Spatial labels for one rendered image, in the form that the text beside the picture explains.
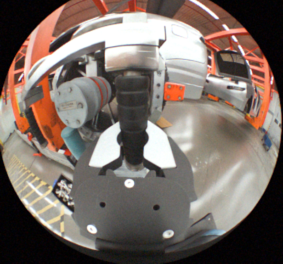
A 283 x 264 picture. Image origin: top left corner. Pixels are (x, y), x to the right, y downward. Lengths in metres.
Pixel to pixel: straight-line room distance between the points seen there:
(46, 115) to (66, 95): 0.46
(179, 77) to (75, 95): 0.78
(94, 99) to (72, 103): 0.06
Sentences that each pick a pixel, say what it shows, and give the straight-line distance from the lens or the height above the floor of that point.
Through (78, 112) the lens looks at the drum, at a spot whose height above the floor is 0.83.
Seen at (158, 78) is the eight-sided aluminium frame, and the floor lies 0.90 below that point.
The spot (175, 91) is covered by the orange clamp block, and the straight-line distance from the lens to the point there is 0.33.
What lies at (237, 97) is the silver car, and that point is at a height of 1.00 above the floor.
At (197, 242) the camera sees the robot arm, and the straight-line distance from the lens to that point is 0.27.
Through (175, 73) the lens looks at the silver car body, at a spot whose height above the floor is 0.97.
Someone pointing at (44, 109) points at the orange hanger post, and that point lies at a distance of 0.67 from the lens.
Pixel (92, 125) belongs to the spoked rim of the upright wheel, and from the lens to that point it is 0.55.
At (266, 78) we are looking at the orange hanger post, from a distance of 3.66.
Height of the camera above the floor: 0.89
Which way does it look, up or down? 31 degrees down
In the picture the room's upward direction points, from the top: straight up
